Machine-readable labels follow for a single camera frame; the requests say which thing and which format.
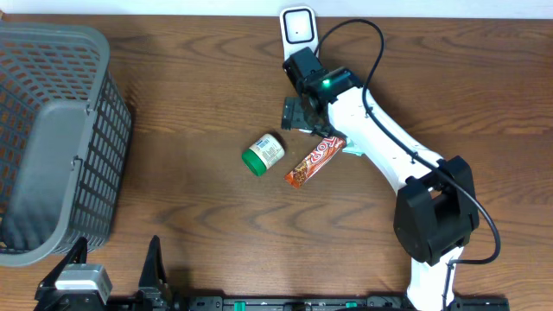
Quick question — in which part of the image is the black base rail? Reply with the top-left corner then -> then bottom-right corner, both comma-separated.
107,295 -> 511,311

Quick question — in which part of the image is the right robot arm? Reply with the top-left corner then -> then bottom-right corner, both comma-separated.
282,48 -> 480,310

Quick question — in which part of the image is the orange chocolate bar wrapper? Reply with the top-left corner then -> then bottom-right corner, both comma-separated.
284,136 -> 346,188

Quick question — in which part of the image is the green lid white jar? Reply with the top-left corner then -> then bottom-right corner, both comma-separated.
242,134 -> 285,176

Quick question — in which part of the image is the teal wet wipes pack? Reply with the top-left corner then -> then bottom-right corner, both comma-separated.
342,139 -> 364,156

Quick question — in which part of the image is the white barcode scanner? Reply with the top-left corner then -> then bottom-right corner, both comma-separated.
279,5 -> 319,60

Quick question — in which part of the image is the grey plastic shopping basket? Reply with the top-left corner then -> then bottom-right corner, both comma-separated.
1,22 -> 132,267

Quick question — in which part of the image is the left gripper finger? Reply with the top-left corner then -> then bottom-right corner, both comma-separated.
42,237 -> 87,288
138,235 -> 168,298

